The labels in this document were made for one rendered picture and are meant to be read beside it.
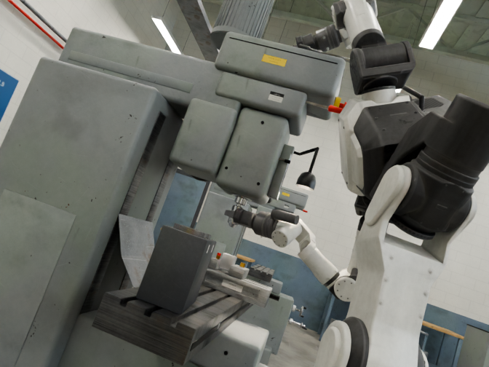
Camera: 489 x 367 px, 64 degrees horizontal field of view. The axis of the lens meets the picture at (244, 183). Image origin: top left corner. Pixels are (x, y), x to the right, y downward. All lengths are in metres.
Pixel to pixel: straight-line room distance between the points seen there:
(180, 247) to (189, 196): 7.36
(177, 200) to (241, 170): 7.03
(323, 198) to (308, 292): 1.87
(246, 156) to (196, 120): 0.23
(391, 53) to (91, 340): 1.27
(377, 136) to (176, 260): 0.56
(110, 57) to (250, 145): 0.68
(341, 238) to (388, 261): 7.17
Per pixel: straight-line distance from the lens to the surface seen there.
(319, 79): 1.47
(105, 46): 1.76
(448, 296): 8.40
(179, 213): 8.35
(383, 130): 0.99
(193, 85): 1.54
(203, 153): 1.43
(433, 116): 0.86
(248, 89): 1.48
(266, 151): 1.41
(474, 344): 5.76
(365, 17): 1.25
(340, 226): 8.01
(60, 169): 1.51
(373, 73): 1.10
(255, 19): 1.68
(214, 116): 1.46
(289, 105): 1.44
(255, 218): 1.38
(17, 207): 1.57
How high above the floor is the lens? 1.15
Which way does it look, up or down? 8 degrees up
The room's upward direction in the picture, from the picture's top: 19 degrees clockwise
